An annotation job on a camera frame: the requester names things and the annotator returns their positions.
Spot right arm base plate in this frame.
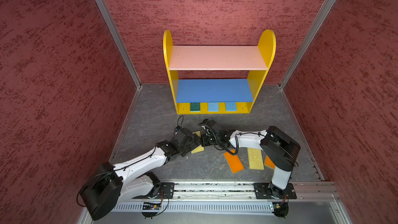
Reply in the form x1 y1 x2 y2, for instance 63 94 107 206
253 183 297 200

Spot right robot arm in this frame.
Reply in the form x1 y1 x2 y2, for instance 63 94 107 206
198 119 301 198

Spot orange sponge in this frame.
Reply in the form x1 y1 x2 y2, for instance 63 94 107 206
264 156 275 170
224 152 244 174

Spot blue sponge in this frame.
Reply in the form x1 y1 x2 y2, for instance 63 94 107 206
208 102 219 112
226 102 237 112

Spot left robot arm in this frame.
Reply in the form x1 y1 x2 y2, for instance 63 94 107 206
77 127 203 221

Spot yellow shelf pink blue boards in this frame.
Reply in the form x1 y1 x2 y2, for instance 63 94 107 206
163 30 276 115

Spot left aluminium corner post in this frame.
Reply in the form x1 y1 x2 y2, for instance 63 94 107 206
95 0 142 90

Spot left electronics board with wires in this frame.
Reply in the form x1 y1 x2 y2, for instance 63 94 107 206
141 202 170 219

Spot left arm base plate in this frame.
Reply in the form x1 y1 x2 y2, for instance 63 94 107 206
154 182 175 199

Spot electronics board with wires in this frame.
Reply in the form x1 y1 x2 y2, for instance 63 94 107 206
273 202 289 218
141 202 170 219

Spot green scouring sponge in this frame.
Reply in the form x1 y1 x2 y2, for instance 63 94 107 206
190 103 201 113

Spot right electronics board with wires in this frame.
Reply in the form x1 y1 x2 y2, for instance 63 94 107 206
273 202 289 218

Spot aluminium corner post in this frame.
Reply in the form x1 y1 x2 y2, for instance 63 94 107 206
279 0 336 91
95 0 142 90

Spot aluminium mounting rail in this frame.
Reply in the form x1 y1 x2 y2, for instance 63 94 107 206
165 180 341 202

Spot yellow sponge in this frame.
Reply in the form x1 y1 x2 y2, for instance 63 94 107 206
247 148 264 170
191 131 204 154

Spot white slotted cable duct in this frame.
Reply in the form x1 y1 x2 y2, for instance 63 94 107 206
111 201 277 213

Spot right aluminium corner post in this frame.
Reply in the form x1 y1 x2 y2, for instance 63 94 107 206
279 0 336 91

